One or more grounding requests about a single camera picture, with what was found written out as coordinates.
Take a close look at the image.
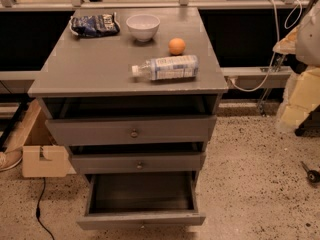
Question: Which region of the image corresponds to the grey drawer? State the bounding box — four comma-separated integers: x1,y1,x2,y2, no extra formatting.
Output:
69,142,206,174
46,95,216,146
78,171,205,230

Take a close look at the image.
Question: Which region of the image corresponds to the white hanging cable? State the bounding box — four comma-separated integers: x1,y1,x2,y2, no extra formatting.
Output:
228,0,304,93

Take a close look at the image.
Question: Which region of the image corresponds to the metal diagonal rod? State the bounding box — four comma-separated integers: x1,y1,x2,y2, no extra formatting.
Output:
257,55,286,117

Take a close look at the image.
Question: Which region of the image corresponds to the grey drawer cabinet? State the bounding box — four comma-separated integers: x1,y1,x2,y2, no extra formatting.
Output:
27,6,230,185

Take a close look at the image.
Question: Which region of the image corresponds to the orange fruit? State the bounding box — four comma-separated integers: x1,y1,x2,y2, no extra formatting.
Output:
168,38,186,55

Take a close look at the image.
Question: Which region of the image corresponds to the clear plastic water bottle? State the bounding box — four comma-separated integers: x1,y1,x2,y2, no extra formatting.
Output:
131,55,199,81

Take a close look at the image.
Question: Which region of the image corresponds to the grey bottom drawer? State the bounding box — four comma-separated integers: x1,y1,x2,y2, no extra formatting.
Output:
78,171,205,230

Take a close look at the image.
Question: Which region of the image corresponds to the blue chip bag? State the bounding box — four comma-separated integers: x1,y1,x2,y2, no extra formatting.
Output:
69,13,120,38

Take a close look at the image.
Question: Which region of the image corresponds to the black floor cable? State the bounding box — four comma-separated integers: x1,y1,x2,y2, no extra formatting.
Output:
35,177,56,240

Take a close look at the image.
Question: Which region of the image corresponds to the grey middle drawer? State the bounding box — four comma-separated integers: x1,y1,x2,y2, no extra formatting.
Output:
69,142,206,174

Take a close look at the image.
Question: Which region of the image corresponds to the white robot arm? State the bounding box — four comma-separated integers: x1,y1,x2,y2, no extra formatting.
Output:
273,1,320,132

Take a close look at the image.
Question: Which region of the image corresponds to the wooden box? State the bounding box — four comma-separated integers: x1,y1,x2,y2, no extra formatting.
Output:
0,100,75,177

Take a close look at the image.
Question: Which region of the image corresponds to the white ceramic bowl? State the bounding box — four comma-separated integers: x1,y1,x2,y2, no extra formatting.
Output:
126,14,160,42

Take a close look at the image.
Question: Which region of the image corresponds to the grey top drawer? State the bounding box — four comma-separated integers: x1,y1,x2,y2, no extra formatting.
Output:
46,95,216,146

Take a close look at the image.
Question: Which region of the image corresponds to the black caster wheel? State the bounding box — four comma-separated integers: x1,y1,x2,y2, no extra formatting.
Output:
301,162,320,183

